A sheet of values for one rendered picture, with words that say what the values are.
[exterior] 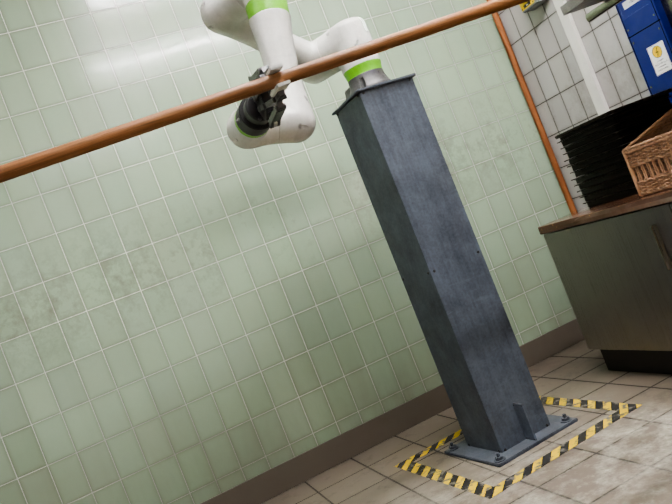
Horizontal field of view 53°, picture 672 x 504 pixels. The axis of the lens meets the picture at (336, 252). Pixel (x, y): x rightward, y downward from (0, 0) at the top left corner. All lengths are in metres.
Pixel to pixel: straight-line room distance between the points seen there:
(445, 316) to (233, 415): 0.95
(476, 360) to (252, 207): 1.08
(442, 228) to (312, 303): 0.77
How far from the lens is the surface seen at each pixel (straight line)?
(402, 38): 1.60
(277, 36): 1.90
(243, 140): 1.76
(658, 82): 2.73
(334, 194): 2.77
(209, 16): 2.08
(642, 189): 2.22
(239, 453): 2.66
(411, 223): 2.08
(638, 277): 2.30
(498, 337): 2.19
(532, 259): 3.12
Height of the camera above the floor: 0.75
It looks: level
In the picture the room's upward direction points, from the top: 22 degrees counter-clockwise
